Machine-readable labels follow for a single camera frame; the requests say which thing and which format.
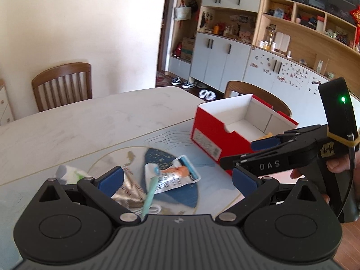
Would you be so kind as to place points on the person's right hand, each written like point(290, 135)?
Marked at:
point(339, 164)

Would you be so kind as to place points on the silver foil packet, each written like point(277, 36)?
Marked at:
point(130, 191)

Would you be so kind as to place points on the dark door frame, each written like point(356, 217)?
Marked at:
point(164, 28)

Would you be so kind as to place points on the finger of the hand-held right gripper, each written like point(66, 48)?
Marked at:
point(263, 143)
point(253, 164)

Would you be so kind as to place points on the white snack packet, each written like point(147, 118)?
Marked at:
point(174, 177)

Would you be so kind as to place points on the grey two-door floor cabinet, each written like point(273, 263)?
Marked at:
point(219, 59)

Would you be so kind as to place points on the white drawer cabinet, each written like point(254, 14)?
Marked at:
point(5, 104)

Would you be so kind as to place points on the brown wooden round-back chair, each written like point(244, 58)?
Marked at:
point(239, 85)

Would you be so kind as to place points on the white tissue pack green tab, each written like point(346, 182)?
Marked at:
point(70, 173)

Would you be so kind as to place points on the white marble desktop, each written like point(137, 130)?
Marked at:
point(84, 118)

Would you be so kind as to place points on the wooden open wall shelf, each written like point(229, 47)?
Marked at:
point(306, 45)

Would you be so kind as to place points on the white cabinet with stickers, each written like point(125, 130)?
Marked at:
point(281, 73)

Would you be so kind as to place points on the brown cardboard box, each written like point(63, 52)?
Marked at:
point(188, 47)

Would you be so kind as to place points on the hanging tote bag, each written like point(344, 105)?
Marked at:
point(182, 12)

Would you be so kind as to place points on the red cardboard box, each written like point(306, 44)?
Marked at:
point(208, 123)

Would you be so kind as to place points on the red bottle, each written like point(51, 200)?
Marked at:
point(179, 50)

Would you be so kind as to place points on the low grey cabinet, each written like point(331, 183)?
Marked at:
point(180, 66)

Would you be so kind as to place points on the red knot decoration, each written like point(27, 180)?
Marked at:
point(356, 19)

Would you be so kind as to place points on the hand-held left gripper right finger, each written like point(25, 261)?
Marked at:
point(244, 181)

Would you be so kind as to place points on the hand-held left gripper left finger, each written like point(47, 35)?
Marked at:
point(111, 181)

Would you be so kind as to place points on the brown wooden slat chair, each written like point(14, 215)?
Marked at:
point(62, 71)

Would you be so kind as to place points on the dark sneaker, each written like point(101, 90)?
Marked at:
point(188, 84)
point(176, 80)

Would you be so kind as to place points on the teal toothbrush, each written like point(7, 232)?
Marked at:
point(150, 194)

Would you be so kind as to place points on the blue printed table mat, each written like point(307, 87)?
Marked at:
point(70, 160)

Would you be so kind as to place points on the pair of white slippers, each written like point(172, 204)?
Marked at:
point(207, 95)

